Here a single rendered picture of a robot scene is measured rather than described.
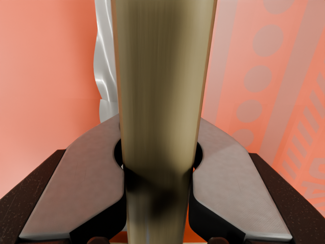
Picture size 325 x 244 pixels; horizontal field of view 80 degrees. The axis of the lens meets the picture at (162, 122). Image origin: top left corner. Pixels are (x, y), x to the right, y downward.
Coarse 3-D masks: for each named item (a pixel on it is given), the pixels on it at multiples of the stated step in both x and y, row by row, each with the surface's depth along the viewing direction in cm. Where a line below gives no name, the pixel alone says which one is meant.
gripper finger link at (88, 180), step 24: (72, 144) 9; (96, 144) 9; (120, 144) 9; (72, 168) 7; (96, 168) 7; (120, 168) 7; (48, 192) 6; (72, 192) 6; (96, 192) 6; (120, 192) 6; (48, 216) 6; (72, 216) 6; (96, 216) 6; (120, 216) 7; (24, 240) 5; (72, 240) 5
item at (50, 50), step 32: (0, 0) 13; (32, 0) 13; (64, 0) 13; (0, 32) 14; (32, 32) 14; (64, 32) 14; (96, 32) 14; (0, 64) 15; (32, 64) 15; (64, 64) 15; (32, 96) 17; (64, 96) 17; (96, 96) 17
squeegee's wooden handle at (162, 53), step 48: (144, 0) 5; (192, 0) 5; (144, 48) 6; (192, 48) 6; (144, 96) 6; (192, 96) 6; (144, 144) 7; (192, 144) 7; (144, 192) 8; (144, 240) 10
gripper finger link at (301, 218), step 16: (256, 160) 8; (272, 176) 7; (272, 192) 7; (288, 192) 7; (288, 208) 6; (304, 208) 6; (288, 224) 6; (304, 224) 6; (320, 224) 6; (256, 240) 5; (304, 240) 5; (320, 240) 5
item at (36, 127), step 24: (0, 96) 17; (0, 120) 18; (24, 120) 18; (48, 120) 18; (72, 120) 18; (96, 120) 18; (0, 144) 19; (24, 144) 19; (48, 144) 19; (0, 168) 20; (24, 168) 20; (0, 192) 22; (120, 240) 26; (192, 240) 26
